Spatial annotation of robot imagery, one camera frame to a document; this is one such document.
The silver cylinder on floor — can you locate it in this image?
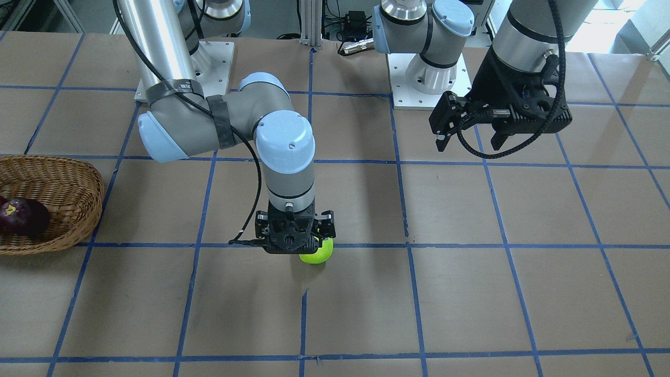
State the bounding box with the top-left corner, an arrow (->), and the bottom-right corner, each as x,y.
338,38 -> 375,57

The dark red apple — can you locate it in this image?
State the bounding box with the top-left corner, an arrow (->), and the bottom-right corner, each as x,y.
1,197 -> 51,238

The black box behind table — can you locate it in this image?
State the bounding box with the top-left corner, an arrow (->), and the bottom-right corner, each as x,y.
340,10 -> 369,41

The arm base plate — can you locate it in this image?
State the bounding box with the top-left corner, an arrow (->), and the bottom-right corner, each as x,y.
387,53 -> 471,110
135,38 -> 235,104

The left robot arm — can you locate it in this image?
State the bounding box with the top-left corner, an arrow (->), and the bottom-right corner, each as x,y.
372,1 -> 596,159

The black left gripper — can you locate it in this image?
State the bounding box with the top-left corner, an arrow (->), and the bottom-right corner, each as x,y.
429,48 -> 560,152

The green apple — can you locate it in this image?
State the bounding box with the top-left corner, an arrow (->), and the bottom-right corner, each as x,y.
299,238 -> 333,264

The aluminium frame post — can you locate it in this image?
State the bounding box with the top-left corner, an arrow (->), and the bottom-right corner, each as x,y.
298,1 -> 323,50

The wicker basket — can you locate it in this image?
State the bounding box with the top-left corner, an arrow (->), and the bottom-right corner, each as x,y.
1,155 -> 106,256

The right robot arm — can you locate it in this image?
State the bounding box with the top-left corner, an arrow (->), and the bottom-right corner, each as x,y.
113,1 -> 337,263

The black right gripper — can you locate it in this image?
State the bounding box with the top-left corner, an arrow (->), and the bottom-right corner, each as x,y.
254,204 -> 337,254

